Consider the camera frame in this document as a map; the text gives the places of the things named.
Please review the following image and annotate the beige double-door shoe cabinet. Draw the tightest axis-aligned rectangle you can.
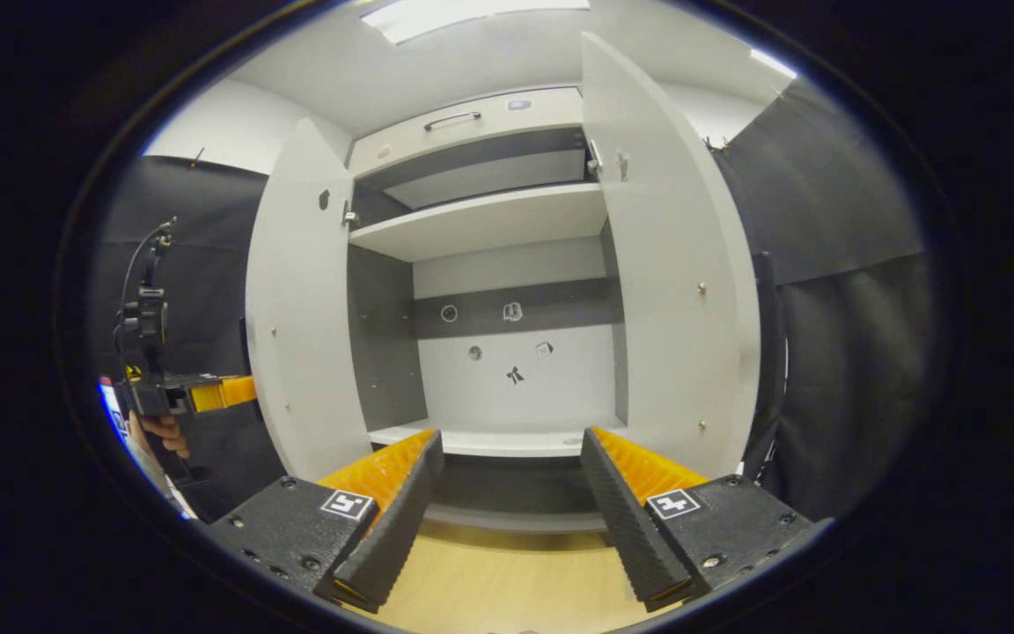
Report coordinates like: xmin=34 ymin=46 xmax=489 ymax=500
xmin=245 ymin=31 xmax=763 ymax=534

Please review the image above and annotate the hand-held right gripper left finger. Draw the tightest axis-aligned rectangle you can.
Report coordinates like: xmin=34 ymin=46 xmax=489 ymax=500
xmin=208 ymin=429 xmax=446 ymax=614

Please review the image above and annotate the beige cabinet door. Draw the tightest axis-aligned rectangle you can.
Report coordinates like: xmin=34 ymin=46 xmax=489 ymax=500
xmin=245 ymin=117 xmax=374 ymax=483
xmin=580 ymin=32 xmax=763 ymax=481

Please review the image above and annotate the large ceiling light panel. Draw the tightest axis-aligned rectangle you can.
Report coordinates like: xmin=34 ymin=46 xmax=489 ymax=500
xmin=360 ymin=0 xmax=592 ymax=45

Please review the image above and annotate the black right door handle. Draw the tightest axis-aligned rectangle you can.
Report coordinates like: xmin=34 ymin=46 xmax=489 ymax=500
xmin=752 ymin=251 xmax=781 ymax=450

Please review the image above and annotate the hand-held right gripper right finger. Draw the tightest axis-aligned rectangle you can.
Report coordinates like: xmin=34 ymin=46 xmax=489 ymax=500
xmin=580 ymin=426 xmax=834 ymax=613

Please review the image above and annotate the white cabinet shelf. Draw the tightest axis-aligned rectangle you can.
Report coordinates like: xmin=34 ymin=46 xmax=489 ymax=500
xmin=368 ymin=418 xmax=627 ymax=459
xmin=349 ymin=183 xmax=609 ymax=262

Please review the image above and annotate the black backdrop cloth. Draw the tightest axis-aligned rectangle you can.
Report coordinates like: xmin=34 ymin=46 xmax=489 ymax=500
xmin=89 ymin=75 xmax=935 ymax=520

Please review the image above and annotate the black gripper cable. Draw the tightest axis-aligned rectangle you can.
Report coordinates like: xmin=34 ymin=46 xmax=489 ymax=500
xmin=120 ymin=220 xmax=175 ymax=309

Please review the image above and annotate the beige cabinet drawer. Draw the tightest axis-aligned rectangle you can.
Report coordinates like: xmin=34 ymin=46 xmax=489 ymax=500
xmin=347 ymin=86 xmax=585 ymax=177

